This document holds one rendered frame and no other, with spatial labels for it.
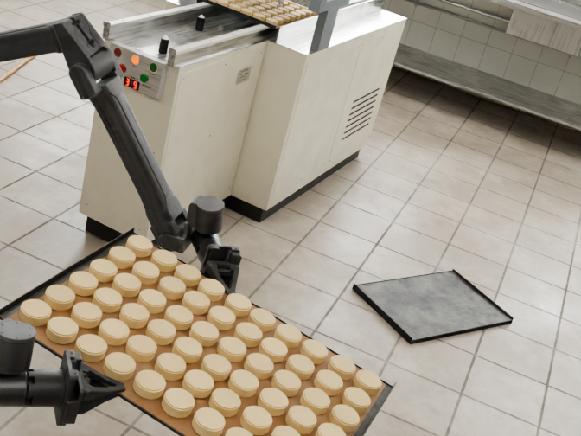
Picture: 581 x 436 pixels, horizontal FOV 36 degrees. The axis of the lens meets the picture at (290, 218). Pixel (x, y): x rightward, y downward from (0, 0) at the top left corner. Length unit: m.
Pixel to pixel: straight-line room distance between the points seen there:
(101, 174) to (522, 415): 1.86
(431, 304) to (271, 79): 1.19
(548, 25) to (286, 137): 2.78
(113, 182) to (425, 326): 1.39
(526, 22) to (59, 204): 3.54
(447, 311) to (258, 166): 1.05
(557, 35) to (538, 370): 3.03
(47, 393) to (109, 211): 2.29
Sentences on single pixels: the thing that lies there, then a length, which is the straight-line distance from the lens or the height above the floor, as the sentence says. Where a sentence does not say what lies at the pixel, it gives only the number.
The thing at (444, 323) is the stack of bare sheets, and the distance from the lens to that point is 3.80.
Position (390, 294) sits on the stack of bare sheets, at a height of 0.02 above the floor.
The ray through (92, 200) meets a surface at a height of 0.17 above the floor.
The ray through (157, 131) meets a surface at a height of 0.57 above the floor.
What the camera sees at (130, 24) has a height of 0.88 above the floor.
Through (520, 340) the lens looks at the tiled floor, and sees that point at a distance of 3.94.
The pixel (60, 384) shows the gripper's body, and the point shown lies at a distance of 1.41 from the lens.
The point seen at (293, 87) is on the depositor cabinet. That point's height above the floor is 0.68.
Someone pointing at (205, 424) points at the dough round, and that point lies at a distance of 1.42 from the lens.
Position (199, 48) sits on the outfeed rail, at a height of 0.89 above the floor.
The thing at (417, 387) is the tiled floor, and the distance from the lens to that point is 3.39.
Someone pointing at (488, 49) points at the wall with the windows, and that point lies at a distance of 6.98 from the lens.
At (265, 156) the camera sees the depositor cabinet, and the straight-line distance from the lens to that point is 3.99.
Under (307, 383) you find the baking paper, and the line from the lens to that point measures 1.61.
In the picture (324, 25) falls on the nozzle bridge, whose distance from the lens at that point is 3.86.
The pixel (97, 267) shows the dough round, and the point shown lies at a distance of 1.66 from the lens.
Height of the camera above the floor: 1.89
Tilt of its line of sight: 26 degrees down
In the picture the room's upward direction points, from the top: 15 degrees clockwise
